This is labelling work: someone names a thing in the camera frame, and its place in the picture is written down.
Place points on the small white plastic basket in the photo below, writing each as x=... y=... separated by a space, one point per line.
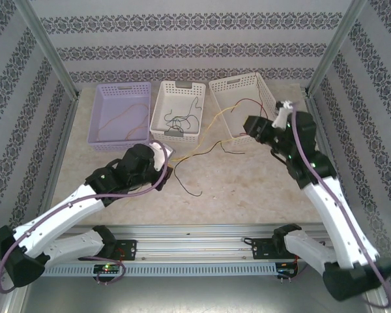
x=179 y=104

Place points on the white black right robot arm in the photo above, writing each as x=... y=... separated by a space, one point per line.
x=324 y=208

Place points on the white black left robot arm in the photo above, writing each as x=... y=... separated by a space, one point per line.
x=68 y=216

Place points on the large white plastic basket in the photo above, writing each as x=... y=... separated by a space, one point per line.
x=234 y=120

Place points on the purple plastic basket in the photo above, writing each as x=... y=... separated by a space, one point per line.
x=117 y=98

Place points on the steel sheet panel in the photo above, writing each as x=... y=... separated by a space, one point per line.
x=195 y=296

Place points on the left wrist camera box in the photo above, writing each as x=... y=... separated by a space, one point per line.
x=161 y=155

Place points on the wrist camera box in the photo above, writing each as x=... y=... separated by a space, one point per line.
x=281 y=114
x=161 y=155

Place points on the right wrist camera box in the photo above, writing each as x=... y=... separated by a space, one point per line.
x=281 y=114

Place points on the aluminium side rail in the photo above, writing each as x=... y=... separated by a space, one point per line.
x=314 y=102
x=66 y=130

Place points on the aluminium mounting rail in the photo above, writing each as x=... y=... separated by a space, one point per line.
x=189 y=247

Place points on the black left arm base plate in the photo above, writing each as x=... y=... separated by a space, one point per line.
x=130 y=249

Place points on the aluminium frame post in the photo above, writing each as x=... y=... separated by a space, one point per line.
x=334 y=49
x=49 y=49

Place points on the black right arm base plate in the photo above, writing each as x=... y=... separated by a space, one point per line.
x=260 y=249

